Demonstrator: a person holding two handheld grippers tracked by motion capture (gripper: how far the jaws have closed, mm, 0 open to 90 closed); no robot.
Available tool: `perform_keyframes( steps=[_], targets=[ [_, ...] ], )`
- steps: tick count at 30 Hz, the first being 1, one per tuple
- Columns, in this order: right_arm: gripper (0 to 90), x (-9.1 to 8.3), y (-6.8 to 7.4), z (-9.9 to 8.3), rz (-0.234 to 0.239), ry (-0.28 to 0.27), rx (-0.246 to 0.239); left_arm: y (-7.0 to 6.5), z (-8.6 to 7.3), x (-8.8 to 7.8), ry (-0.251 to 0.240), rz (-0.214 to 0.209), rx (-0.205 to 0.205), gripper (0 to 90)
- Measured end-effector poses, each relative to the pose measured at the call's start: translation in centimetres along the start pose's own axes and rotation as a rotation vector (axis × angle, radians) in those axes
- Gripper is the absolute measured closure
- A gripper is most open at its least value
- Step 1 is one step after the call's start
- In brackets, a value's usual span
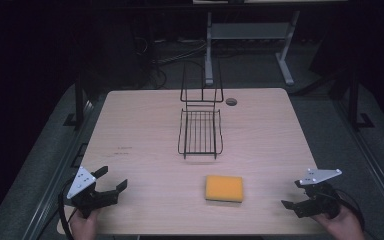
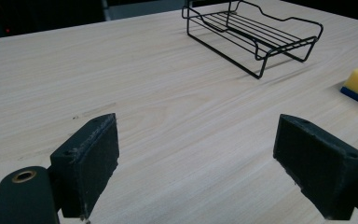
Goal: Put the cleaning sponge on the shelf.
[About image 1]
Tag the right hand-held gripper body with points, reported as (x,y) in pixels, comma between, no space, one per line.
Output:
(319,199)

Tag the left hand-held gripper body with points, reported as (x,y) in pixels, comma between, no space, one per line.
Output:
(86,196)

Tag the yellow sponge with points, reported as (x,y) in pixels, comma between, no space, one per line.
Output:
(224,188)

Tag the person's left hand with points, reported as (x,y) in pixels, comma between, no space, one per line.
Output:
(84,227)

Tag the person's right hand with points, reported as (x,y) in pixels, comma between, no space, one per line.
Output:
(342,225)

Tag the grey metal stand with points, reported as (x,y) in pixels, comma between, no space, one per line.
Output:
(249,31)

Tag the aluminium frame rail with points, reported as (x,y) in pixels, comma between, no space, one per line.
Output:
(373,156)
(58,173)

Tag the black upright post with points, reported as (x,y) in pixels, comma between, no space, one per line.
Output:
(79,103)
(354,103)

